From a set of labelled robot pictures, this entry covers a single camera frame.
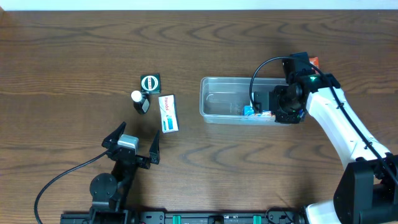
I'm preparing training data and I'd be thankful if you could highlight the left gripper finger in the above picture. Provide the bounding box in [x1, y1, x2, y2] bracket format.
[149, 130, 160, 164]
[101, 121, 126, 149]

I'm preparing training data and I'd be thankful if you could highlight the black mounting rail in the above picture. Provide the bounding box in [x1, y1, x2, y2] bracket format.
[60, 208, 308, 224]

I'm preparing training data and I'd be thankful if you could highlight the blue Kool Fever box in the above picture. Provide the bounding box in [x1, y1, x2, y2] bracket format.
[243, 105, 274, 118]

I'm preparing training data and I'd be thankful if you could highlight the white Panadol box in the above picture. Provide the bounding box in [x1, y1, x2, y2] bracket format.
[159, 95, 179, 133]

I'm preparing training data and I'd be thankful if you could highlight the red Panadol ActiFast box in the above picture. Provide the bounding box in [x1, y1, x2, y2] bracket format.
[309, 57, 320, 68]

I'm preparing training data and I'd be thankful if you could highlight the dark bottle white cap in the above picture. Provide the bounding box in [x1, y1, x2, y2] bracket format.
[131, 90, 150, 114]

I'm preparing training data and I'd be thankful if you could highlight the clear plastic container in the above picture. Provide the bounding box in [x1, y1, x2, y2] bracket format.
[200, 77, 281, 126]

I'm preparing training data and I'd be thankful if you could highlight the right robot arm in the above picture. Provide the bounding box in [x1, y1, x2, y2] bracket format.
[249, 71, 397, 223]

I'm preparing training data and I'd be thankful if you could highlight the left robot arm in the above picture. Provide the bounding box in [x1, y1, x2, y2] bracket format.
[88, 122, 160, 224]

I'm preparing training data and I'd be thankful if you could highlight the green square box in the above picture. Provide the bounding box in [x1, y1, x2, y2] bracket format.
[141, 73, 161, 95]

